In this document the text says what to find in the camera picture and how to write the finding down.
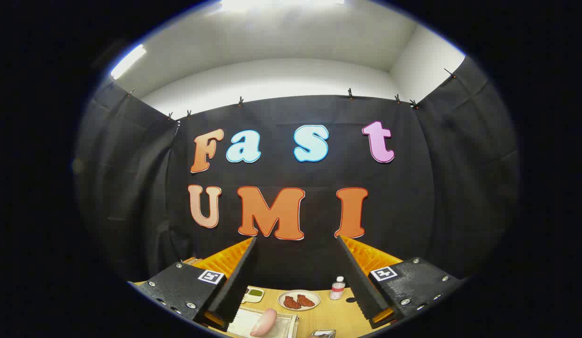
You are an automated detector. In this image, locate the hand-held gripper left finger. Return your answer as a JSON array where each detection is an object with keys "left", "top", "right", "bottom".
[{"left": 129, "top": 236, "right": 258, "bottom": 331}]

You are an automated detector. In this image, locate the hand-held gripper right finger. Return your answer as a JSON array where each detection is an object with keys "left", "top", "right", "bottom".
[{"left": 336, "top": 235, "right": 465, "bottom": 329}]

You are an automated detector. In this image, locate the white wire dish rack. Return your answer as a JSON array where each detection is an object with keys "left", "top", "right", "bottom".
[{"left": 227, "top": 305, "right": 300, "bottom": 338}]

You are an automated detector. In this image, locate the pink plate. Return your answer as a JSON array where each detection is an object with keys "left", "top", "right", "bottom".
[{"left": 250, "top": 308, "right": 277, "bottom": 338}]

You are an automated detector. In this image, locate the beige plate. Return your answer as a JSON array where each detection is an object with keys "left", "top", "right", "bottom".
[{"left": 278, "top": 290, "right": 321, "bottom": 311}]

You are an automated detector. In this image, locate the clear bottle with red label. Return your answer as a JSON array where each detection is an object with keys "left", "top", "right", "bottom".
[{"left": 329, "top": 276, "right": 346, "bottom": 300}]

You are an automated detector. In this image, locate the ceiling light strip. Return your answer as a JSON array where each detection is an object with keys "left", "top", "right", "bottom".
[
  {"left": 220, "top": 0, "right": 345, "bottom": 12},
  {"left": 110, "top": 45, "right": 147, "bottom": 79}
]

